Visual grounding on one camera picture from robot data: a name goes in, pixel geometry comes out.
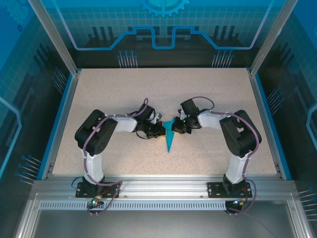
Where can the blue paper sheet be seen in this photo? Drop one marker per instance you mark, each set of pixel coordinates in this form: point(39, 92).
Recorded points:
point(169, 138)

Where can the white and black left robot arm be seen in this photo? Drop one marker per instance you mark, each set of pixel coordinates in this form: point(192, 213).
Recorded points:
point(126, 125)

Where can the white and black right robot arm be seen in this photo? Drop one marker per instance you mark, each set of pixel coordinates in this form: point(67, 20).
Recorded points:
point(210, 120)

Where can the blue table side strip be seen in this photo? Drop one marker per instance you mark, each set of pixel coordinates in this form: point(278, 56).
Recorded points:
point(63, 104)
point(265, 104)

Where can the grey metal shelf plate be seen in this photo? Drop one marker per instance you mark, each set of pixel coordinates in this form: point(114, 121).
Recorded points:
point(161, 225)

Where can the yellow power connector with light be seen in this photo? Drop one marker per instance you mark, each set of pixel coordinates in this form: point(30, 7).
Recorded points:
point(95, 201)
point(239, 202)

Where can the aluminium table frame rail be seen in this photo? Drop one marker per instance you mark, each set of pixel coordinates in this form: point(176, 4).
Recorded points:
point(161, 188)

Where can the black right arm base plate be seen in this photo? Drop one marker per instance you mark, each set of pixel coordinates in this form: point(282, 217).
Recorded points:
point(215, 191)

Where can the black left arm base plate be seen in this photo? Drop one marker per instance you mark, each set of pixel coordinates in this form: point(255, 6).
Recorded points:
point(84, 192)

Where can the aluminium frame post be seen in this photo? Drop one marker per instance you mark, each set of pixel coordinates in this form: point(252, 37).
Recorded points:
point(57, 42)
point(270, 37)

